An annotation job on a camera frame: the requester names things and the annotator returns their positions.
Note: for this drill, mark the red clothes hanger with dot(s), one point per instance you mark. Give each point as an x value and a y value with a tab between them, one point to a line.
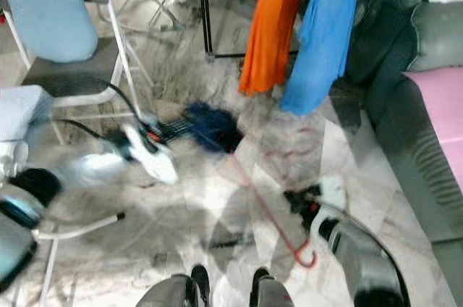
260	198

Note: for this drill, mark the navy blue garment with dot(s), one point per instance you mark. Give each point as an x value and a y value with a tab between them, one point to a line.
213	127

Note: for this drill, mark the white shirt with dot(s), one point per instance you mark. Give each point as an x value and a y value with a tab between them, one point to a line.
11	158

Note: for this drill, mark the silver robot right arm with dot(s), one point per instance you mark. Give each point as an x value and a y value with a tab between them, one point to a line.
362	263

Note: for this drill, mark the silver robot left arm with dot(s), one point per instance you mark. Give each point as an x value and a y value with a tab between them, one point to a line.
29	213

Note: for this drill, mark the robot right leg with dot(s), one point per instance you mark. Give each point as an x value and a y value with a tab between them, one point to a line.
271	291

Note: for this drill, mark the white folding chair grey seat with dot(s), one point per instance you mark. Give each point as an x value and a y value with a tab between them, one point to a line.
72	75

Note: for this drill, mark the black metal clothes rack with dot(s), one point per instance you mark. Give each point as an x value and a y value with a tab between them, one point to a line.
204	10

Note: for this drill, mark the orange shirt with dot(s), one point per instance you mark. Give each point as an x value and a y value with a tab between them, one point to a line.
275	32

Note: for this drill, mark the blue shirt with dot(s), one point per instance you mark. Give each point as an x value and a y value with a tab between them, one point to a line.
322	53

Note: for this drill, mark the pink cushion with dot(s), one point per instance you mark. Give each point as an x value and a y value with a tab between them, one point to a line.
438	111

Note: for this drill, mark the light blue cloth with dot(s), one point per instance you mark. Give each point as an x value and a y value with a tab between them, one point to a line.
47	6

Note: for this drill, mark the dark green sofa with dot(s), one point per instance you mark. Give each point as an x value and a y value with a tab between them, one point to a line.
383	32

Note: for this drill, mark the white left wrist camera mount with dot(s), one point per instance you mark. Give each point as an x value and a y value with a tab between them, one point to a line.
155	158

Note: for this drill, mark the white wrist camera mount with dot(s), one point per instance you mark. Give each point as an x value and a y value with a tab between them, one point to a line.
329	191
155	158

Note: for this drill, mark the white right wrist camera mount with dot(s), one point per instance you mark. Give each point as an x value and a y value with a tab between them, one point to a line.
329	191

